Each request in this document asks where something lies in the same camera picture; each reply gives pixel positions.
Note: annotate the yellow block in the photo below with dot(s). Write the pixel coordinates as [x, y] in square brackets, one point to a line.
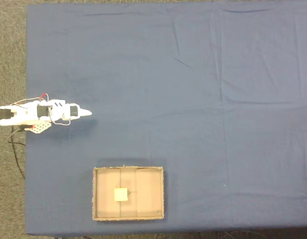
[121, 194]

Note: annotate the shallow cardboard box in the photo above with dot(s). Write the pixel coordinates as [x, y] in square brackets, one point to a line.
[148, 196]

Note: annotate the blue tablecloth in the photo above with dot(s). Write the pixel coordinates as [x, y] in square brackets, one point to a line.
[193, 87]

